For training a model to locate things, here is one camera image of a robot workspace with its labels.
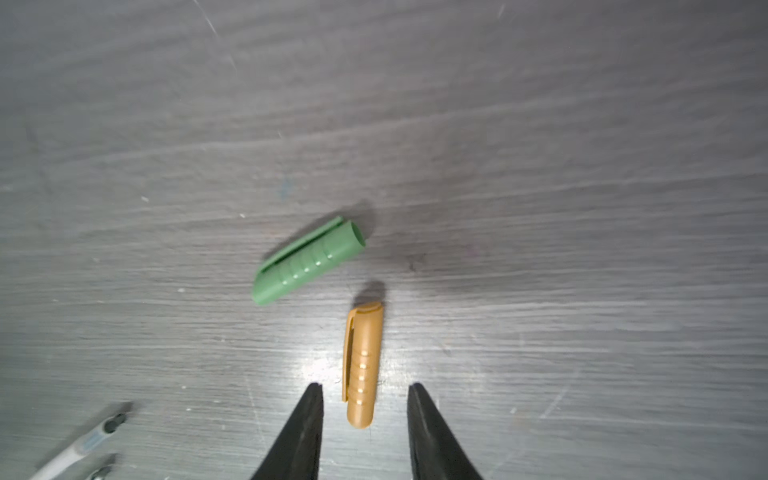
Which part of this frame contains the orange pen cap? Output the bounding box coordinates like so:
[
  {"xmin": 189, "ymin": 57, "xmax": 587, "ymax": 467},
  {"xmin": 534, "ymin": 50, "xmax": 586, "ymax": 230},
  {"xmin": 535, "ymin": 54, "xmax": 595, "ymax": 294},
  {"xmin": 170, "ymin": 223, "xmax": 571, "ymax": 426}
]
[{"xmin": 342, "ymin": 302, "xmax": 384, "ymax": 429}]

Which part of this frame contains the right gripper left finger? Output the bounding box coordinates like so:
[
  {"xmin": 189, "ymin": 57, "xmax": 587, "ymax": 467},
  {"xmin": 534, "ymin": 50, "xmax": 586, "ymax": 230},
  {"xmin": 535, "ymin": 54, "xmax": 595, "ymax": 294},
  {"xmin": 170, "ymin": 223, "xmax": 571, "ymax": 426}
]
[{"xmin": 251, "ymin": 383, "xmax": 324, "ymax": 480}]

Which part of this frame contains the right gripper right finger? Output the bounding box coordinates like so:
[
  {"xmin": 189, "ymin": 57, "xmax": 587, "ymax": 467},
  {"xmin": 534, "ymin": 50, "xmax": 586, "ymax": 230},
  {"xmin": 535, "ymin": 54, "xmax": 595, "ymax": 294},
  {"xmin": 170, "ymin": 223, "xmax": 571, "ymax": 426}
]
[{"xmin": 407, "ymin": 383, "xmax": 482, "ymax": 480}]

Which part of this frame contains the dark green pen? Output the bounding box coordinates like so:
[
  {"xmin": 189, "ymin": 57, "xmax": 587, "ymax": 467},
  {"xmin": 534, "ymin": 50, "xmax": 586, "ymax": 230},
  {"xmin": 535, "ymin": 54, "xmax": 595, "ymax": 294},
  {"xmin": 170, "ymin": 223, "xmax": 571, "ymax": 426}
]
[{"xmin": 85, "ymin": 465, "xmax": 113, "ymax": 480}]

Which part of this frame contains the light green pen cap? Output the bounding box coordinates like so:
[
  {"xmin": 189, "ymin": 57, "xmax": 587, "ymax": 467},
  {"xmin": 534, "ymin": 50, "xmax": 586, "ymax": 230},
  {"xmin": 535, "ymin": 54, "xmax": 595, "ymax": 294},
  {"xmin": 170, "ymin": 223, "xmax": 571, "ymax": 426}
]
[{"xmin": 251, "ymin": 216, "xmax": 366, "ymax": 305}]

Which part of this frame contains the pink pen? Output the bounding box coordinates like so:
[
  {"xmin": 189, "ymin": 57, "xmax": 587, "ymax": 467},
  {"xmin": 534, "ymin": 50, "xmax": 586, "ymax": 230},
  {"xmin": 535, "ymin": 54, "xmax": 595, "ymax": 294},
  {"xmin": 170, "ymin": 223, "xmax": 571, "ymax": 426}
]
[{"xmin": 30, "ymin": 413, "xmax": 127, "ymax": 480}]

